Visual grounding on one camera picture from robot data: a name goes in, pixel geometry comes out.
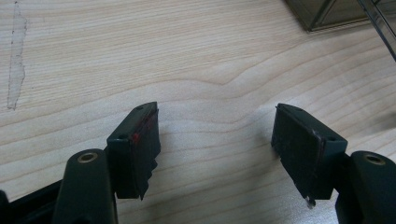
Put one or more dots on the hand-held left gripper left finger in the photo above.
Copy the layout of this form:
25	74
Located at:
132	155

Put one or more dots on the strip of clear tape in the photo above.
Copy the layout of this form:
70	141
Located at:
17	59

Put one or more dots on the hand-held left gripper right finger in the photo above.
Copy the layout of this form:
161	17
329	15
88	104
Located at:
306	149

